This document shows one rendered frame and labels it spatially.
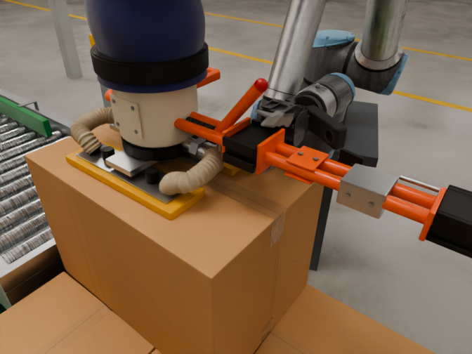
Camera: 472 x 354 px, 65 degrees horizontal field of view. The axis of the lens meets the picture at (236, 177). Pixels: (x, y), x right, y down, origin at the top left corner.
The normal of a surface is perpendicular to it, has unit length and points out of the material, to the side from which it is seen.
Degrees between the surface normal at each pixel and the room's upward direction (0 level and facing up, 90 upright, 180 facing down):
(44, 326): 0
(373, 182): 0
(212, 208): 0
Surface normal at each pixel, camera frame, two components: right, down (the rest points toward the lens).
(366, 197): -0.59, 0.44
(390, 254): 0.01, -0.83
